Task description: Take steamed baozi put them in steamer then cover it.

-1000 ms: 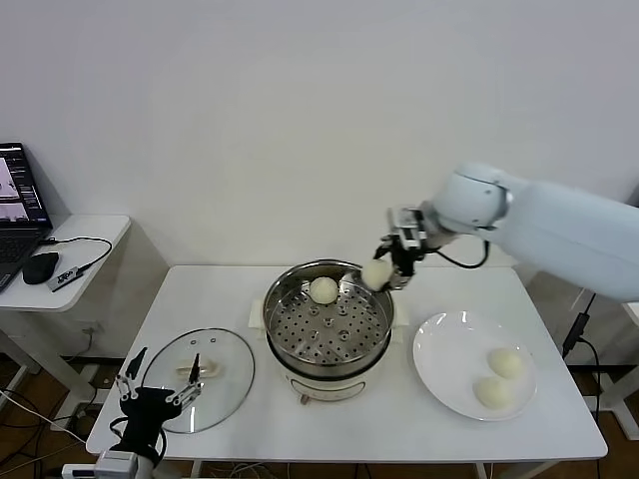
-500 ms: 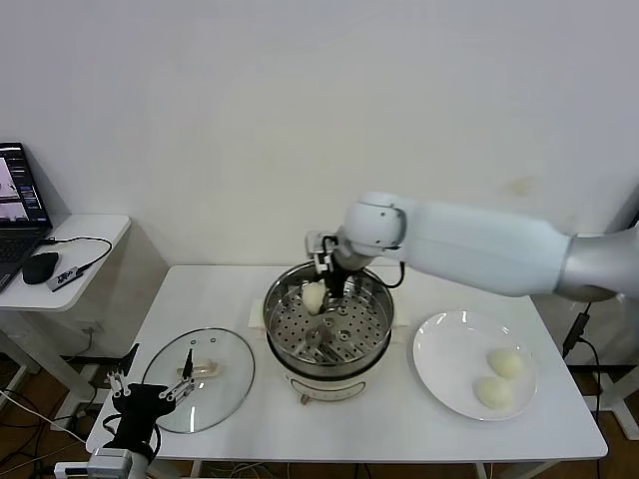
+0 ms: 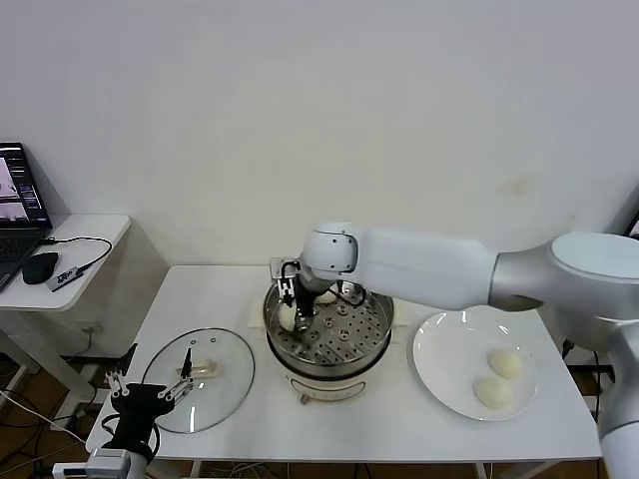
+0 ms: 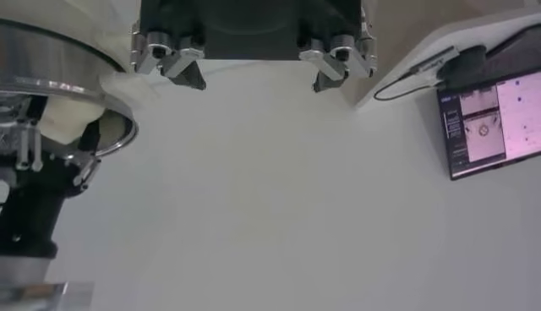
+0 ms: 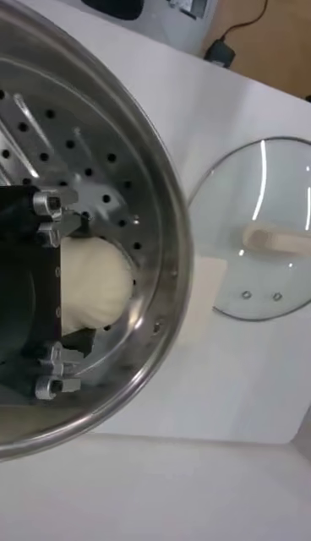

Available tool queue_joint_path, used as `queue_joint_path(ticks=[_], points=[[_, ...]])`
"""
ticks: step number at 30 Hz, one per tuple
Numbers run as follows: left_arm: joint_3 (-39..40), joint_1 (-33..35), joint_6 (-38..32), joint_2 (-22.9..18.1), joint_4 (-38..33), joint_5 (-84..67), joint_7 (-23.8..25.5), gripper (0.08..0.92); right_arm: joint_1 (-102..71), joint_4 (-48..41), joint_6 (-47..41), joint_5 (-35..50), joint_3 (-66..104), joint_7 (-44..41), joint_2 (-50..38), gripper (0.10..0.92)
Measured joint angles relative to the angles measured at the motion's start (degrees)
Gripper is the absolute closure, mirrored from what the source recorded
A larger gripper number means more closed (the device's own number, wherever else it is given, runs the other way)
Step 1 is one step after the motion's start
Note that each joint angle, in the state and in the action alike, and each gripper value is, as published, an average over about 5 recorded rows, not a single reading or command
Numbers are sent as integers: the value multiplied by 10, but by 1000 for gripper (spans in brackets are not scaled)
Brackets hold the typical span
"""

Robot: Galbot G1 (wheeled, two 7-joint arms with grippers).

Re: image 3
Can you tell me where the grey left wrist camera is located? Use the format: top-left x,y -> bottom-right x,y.
84,447 -> 134,479

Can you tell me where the black open laptop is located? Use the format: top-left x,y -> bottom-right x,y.
0,142 -> 54,293

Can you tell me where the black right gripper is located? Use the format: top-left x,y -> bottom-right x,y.
277,267 -> 318,334

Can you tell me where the white side desk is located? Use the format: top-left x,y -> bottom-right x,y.
0,214 -> 134,400

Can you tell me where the white power strip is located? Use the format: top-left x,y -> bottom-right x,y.
49,404 -> 101,436

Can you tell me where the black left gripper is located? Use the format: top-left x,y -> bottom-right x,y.
104,342 -> 197,449

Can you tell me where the white round plate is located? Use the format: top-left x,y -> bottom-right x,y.
411,310 -> 539,421

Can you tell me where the round glass lid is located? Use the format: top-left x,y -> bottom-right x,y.
140,327 -> 257,434

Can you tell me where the grey usb dongle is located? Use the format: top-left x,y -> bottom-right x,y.
47,266 -> 84,293

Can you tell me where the black computer mouse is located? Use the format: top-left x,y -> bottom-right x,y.
21,251 -> 60,285

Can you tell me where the stainless steel steamer basket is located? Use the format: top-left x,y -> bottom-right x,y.
263,257 -> 395,378

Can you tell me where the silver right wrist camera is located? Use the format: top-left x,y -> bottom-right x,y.
269,256 -> 301,280

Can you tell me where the thin black usb cable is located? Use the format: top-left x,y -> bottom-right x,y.
39,236 -> 114,275

